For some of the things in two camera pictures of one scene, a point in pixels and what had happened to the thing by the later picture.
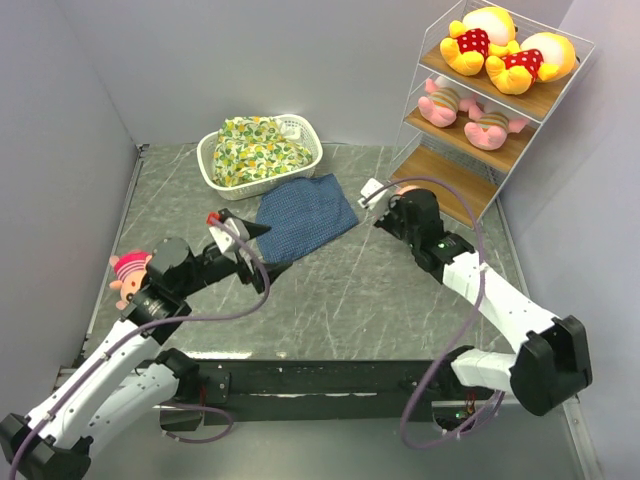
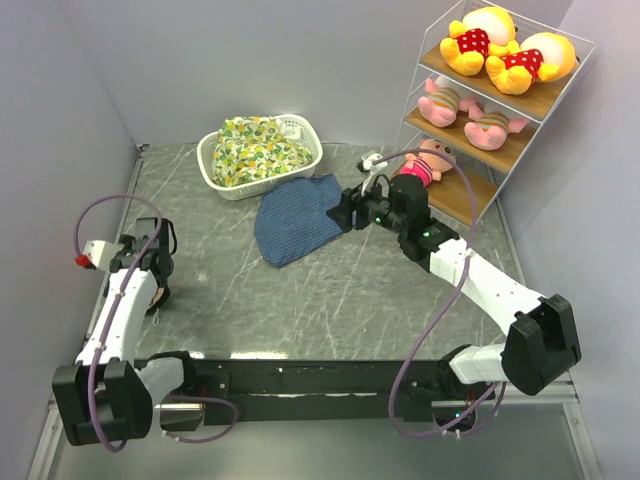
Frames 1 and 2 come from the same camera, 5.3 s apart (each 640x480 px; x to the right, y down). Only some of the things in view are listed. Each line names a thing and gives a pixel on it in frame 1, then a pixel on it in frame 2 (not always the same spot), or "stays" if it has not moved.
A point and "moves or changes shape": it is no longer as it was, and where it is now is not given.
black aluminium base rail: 326,389 stays
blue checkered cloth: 302,213 stays
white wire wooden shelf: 486,78 stays
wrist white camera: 225,240 -> 101,252
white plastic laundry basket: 259,186 stays
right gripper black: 383,222 -> 360,197
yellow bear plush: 549,58 stays
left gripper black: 246,274 -> 125,240
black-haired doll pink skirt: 405,187 moves or changes shape
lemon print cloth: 252,147 stays
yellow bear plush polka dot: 483,32 stays
